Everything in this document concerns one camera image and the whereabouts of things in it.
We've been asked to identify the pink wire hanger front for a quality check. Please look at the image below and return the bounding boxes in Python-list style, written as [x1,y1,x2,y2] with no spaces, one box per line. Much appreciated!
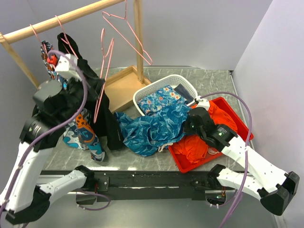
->
[93,28,114,123]

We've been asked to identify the black sport shorts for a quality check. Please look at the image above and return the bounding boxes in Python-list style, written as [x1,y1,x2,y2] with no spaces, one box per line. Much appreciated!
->
[57,32,126,151]

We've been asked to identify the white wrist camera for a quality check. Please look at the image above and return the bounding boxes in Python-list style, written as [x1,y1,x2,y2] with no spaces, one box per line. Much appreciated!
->
[195,96,210,111]
[47,54,81,80]

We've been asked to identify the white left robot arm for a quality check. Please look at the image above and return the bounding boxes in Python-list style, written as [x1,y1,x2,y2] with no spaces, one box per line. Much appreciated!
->
[0,79,105,225]

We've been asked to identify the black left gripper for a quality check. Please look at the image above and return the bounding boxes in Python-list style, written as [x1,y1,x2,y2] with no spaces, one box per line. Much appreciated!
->
[57,70,105,124]

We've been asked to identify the blue floral shorts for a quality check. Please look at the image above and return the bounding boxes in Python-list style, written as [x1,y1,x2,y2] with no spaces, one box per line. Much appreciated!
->
[137,85,188,116]

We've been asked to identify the wooden clothes rack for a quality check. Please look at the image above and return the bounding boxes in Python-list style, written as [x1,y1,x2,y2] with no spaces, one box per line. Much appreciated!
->
[0,0,152,112]

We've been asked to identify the red plastic tray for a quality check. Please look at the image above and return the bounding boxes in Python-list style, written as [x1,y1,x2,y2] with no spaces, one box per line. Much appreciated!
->
[169,97,248,173]

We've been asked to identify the white perforated plastic basket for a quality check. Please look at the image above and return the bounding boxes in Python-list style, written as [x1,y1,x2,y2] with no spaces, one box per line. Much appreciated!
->
[133,74,198,116]

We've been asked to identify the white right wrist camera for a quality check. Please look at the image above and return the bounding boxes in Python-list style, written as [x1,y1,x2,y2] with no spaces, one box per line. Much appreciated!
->
[195,96,210,111]

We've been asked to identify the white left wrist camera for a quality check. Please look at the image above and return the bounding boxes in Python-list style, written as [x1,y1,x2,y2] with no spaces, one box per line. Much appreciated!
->
[47,54,81,80]

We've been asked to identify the orange blue patterned shorts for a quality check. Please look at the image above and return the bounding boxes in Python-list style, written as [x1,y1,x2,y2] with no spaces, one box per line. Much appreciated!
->
[40,40,103,161]

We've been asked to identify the empty pink wire hanger rear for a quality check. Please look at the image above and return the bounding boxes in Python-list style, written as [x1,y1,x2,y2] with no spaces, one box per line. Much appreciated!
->
[102,0,153,66]

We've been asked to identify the blue shark print shorts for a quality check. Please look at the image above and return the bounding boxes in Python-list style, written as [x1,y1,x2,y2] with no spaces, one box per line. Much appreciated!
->
[114,104,190,157]

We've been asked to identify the pink wire hanger far left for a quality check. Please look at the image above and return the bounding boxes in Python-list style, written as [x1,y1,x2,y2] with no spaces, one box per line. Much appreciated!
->
[30,24,58,79]

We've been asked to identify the pink wire hanger with black shorts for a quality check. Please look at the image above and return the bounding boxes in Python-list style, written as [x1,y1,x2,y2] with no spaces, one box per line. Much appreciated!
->
[55,16,83,59]

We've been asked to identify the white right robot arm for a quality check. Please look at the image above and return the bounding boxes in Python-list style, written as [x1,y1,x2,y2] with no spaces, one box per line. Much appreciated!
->
[184,107,300,216]

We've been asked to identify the dark navy folded garment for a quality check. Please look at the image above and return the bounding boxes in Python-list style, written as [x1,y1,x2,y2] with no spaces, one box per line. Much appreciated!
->
[174,84,194,103]

